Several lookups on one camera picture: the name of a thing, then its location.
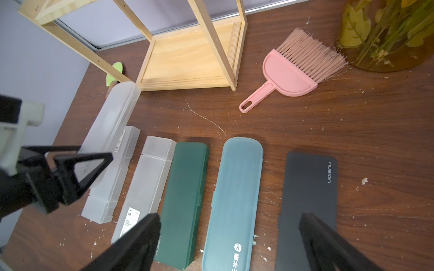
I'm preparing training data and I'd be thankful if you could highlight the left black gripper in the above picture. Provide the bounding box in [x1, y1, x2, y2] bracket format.
[1, 146, 113, 219]

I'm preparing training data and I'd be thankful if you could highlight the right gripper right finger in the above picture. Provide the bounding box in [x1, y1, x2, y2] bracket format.
[299, 213, 382, 271]

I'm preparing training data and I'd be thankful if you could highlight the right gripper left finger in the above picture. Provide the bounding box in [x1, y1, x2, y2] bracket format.
[82, 213, 161, 271]

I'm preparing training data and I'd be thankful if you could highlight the clear pencil case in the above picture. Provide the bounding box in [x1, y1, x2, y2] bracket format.
[72, 81, 142, 184]
[81, 126, 140, 224]
[111, 135, 176, 243]

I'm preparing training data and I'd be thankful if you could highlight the dark green pencil case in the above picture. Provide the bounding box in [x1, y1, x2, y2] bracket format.
[154, 142, 209, 270]

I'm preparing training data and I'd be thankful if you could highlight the dark grey pencil case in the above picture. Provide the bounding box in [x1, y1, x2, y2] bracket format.
[275, 151, 338, 271]

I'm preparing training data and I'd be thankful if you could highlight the light teal pencil case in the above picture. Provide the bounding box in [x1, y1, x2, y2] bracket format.
[201, 137, 263, 271]

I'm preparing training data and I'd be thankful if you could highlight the wooden two-tier shelf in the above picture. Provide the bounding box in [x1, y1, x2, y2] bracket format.
[18, 1, 248, 91]

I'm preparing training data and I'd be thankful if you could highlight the pink hand brush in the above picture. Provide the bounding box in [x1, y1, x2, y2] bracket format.
[239, 28, 348, 114]

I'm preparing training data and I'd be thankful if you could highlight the artificial plant in glass vase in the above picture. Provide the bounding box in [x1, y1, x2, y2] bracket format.
[336, 0, 434, 72]

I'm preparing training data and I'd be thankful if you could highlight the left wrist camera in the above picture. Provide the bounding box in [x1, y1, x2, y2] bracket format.
[1, 96, 45, 176]

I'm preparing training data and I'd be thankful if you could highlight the green shovel wooden handle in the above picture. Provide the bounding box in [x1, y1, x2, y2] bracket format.
[105, 61, 124, 88]

